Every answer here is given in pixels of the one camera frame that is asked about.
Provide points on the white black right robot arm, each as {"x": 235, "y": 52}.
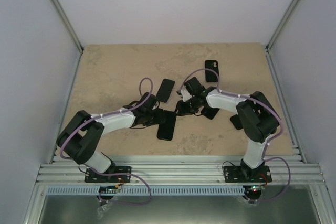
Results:
{"x": 252, "y": 113}

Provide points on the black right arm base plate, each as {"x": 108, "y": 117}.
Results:
{"x": 244, "y": 174}

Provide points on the aluminium frame post right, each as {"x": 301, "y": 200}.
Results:
{"x": 285, "y": 18}

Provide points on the grey slotted cable duct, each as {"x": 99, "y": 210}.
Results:
{"x": 141, "y": 190}

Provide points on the white-edged black phone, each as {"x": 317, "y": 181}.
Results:
{"x": 165, "y": 90}

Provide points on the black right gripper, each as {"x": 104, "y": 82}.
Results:
{"x": 183, "y": 112}

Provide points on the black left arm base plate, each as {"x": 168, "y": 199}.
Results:
{"x": 117, "y": 174}

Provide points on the aluminium frame post left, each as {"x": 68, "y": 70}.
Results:
{"x": 66, "y": 22}

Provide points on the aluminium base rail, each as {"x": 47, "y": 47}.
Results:
{"x": 184, "y": 170}

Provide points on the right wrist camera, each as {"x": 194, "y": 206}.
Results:
{"x": 184, "y": 94}

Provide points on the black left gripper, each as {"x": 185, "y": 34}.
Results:
{"x": 159, "y": 118}

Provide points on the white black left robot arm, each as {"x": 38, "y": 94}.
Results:
{"x": 79, "y": 139}

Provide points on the aluminium side rail right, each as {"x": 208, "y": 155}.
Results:
{"x": 294, "y": 136}

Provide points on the black phone case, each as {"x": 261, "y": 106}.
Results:
{"x": 235, "y": 120}
{"x": 209, "y": 113}
{"x": 212, "y": 71}

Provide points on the aluminium frame post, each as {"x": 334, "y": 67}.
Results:
{"x": 66, "y": 22}
{"x": 285, "y": 18}

